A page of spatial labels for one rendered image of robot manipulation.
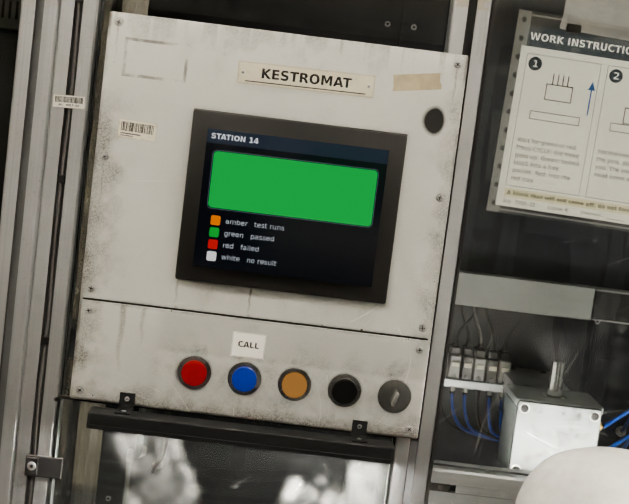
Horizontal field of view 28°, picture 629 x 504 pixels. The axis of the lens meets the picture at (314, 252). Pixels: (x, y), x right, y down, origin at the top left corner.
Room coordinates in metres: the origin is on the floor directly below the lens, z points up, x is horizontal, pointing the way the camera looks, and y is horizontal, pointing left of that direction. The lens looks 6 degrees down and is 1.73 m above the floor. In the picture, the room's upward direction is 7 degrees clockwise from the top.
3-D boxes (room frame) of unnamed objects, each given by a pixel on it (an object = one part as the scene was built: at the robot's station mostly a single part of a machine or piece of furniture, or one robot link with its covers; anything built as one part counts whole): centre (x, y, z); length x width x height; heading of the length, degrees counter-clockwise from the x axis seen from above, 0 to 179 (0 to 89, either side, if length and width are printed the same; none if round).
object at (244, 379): (1.47, 0.06, 1.42); 0.03 x 0.02 x 0.03; 91
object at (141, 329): (1.59, 0.06, 1.60); 0.42 x 0.29 x 0.46; 91
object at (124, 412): (1.45, 0.06, 1.37); 0.36 x 0.04 x 0.04; 91
